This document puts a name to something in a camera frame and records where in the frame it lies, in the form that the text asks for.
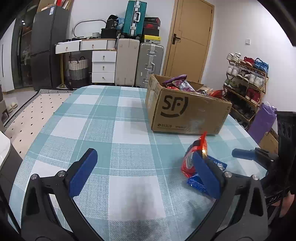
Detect woven laundry basket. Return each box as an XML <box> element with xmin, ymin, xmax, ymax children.
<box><xmin>68</xmin><ymin>56</ymin><xmax>89</xmax><ymax>89</ymax></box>

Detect stacked shoe boxes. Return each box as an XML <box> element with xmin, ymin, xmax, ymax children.
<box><xmin>141</xmin><ymin>17</ymin><xmax>161</xmax><ymax>44</ymax></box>

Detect white drawer desk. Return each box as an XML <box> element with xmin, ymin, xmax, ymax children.
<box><xmin>55</xmin><ymin>39</ymin><xmax>117</xmax><ymax>89</ymax></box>

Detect purple silver snack bag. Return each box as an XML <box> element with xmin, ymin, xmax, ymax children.
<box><xmin>162</xmin><ymin>75</ymin><xmax>196</xmax><ymax>93</ymax></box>

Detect shoe rack with shoes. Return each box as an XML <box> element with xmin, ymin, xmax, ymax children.
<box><xmin>222</xmin><ymin>52</ymin><xmax>269</xmax><ymax>130</ymax></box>

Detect grey white side cabinet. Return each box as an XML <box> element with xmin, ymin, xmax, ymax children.
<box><xmin>0</xmin><ymin>132</ymin><xmax>23</xmax><ymax>201</ymax></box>

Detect beige suitcase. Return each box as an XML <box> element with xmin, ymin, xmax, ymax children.
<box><xmin>115</xmin><ymin>39</ymin><xmax>140</xmax><ymax>86</ymax></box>

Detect wooden door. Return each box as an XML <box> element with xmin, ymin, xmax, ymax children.
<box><xmin>162</xmin><ymin>1</ymin><xmax>214</xmax><ymax>83</ymax></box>

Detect black refrigerator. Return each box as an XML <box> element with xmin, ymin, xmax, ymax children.
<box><xmin>30</xmin><ymin>6</ymin><xmax>70</xmax><ymax>91</ymax></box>

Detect silver suitcase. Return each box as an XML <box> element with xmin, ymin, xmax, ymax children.
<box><xmin>135</xmin><ymin>43</ymin><xmax>164</xmax><ymax>88</ymax></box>

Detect large red chip bag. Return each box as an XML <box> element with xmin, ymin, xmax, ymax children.
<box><xmin>208</xmin><ymin>90</ymin><xmax>224</xmax><ymax>99</ymax></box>

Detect small red snack packet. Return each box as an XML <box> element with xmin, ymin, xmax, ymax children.
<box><xmin>181</xmin><ymin>132</ymin><xmax>208</xmax><ymax>178</ymax></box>

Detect blue cookie packet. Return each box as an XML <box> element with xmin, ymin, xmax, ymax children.
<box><xmin>187</xmin><ymin>156</ymin><xmax>227</xmax><ymax>199</ymax></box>

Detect dotted beige rug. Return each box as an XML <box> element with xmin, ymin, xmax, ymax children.
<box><xmin>4</xmin><ymin>89</ymin><xmax>73</xmax><ymax>158</ymax></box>

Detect SF cardboard box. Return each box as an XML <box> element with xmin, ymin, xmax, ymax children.
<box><xmin>145</xmin><ymin>74</ymin><xmax>232</xmax><ymax>135</ymax></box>

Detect teal suitcase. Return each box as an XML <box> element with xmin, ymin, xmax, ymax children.
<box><xmin>121</xmin><ymin>1</ymin><xmax>147</xmax><ymax>40</ymax></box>

